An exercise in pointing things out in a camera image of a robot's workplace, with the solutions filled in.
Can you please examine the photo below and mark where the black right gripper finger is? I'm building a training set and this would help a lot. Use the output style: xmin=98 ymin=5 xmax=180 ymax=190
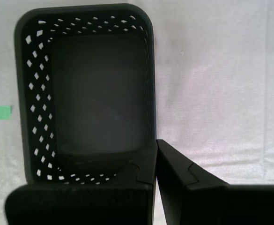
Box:
xmin=4 ymin=140 xmax=157 ymax=225
xmin=156 ymin=139 xmax=274 ymax=225

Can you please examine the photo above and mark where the white woven table cloth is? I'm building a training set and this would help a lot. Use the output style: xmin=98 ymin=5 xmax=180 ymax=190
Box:
xmin=0 ymin=0 xmax=274 ymax=225

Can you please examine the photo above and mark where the black perforated plastic basket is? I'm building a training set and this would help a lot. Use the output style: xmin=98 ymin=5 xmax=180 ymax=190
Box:
xmin=14 ymin=3 xmax=157 ymax=188

